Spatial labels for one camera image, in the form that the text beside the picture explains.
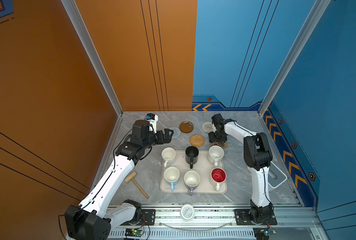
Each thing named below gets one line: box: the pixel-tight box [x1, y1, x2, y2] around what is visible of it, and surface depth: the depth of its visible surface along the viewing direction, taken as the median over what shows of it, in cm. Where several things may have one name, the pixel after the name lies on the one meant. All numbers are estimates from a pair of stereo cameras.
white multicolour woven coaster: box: [202, 121, 214, 133], surface depth 111 cm
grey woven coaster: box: [170, 127, 181, 139], surface depth 110 cm
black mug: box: [185, 146, 199, 169], surface depth 89 cm
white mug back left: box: [161, 147, 176, 168], surface depth 89 cm
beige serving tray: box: [160, 150, 228, 196], surface depth 85 cm
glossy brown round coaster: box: [179, 121, 194, 134], surface depth 114 cm
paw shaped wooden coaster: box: [210, 141, 228, 149], surface depth 102 cm
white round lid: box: [179, 204, 195, 222], surface depth 71 cm
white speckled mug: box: [208, 145, 225, 167], surface depth 91 cm
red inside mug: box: [210, 167, 227, 192], surface depth 82 cm
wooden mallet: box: [124, 171, 149, 199], surface depth 87 cm
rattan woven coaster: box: [189, 134, 206, 147], surface depth 104 cm
